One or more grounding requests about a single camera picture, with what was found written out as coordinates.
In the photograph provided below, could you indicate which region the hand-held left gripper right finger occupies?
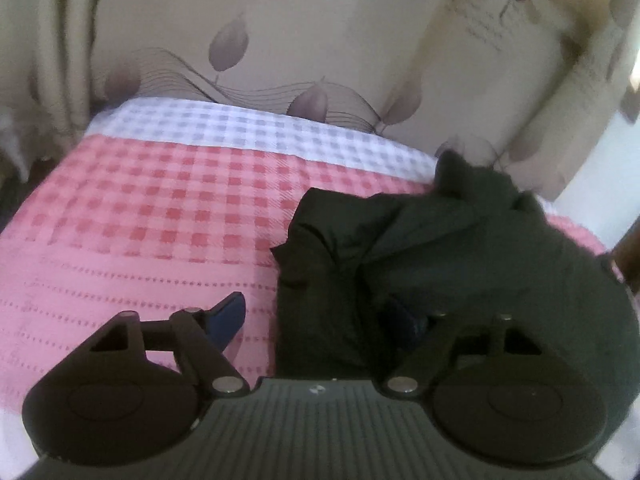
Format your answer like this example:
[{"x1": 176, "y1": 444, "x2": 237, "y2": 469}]
[{"x1": 382, "y1": 300, "x2": 551, "y2": 400}]

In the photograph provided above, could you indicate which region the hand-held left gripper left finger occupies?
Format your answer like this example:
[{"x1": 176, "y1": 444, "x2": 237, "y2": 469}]
[{"x1": 65, "y1": 292, "x2": 251, "y2": 399}]

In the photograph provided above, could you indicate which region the black jacket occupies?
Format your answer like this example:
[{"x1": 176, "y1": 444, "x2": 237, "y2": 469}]
[{"x1": 270, "y1": 150, "x2": 638, "y2": 441}]

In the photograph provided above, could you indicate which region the pink checked blanket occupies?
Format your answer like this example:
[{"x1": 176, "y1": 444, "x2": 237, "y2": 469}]
[{"x1": 0, "y1": 97, "x2": 626, "y2": 441}]

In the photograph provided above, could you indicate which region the dark wooden board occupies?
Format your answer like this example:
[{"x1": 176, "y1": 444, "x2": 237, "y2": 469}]
[{"x1": 611, "y1": 230, "x2": 640, "y2": 303}]

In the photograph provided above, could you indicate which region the beige leaf print curtain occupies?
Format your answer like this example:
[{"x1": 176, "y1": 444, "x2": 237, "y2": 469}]
[{"x1": 0, "y1": 0, "x2": 640, "y2": 201}]

